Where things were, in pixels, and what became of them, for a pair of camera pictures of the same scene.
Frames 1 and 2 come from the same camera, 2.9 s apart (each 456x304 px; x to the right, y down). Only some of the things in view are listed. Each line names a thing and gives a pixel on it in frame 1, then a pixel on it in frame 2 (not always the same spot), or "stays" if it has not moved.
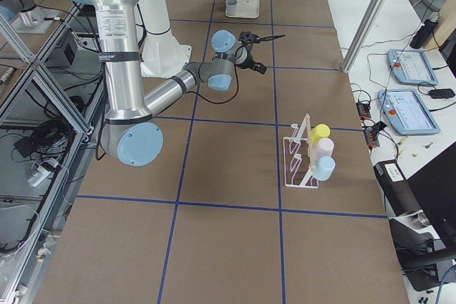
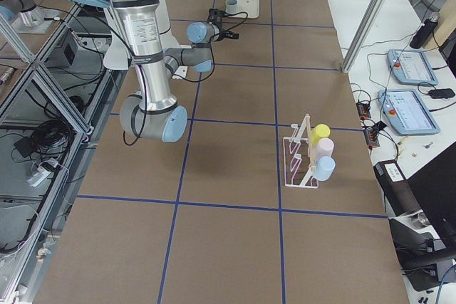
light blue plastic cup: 325,166 stays
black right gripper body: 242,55 -> 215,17
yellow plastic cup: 319,132 stays
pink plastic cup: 324,147 stays
